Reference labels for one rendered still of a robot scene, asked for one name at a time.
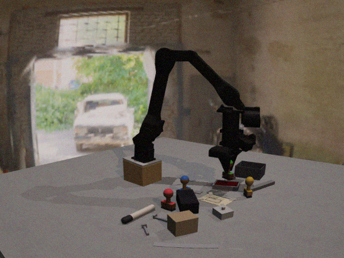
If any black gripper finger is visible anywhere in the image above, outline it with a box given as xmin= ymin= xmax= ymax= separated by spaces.
xmin=230 ymin=150 xmax=242 ymax=171
xmin=218 ymin=154 xmax=235 ymax=174

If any red-handled rubber stamp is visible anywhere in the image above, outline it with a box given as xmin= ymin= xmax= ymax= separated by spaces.
xmin=161 ymin=189 xmax=176 ymax=212

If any marker pen with black cap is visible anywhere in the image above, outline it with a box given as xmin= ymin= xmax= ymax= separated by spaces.
xmin=121 ymin=204 xmax=155 ymax=224

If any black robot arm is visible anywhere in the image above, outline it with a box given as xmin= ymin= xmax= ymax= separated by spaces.
xmin=131 ymin=48 xmax=261 ymax=163

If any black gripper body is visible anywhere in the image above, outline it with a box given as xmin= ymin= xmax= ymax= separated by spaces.
xmin=209 ymin=127 xmax=241 ymax=159

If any beige inspection card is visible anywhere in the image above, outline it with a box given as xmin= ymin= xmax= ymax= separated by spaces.
xmin=197 ymin=192 xmax=237 ymax=206

